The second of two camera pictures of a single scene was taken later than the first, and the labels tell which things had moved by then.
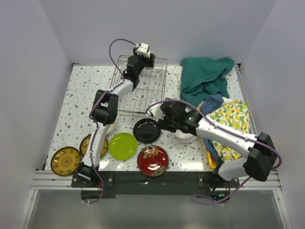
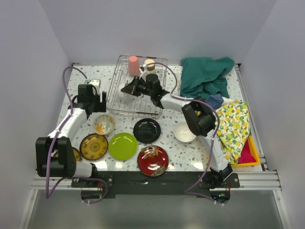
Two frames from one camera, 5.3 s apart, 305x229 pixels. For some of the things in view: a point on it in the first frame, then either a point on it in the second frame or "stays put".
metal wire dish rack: [150, 90] stays put
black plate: [147, 130] stays put
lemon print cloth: [236, 114] stays put
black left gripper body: [144, 61] to [98, 106]
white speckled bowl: [183, 137] stays put
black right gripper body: [164, 124] to [139, 87]
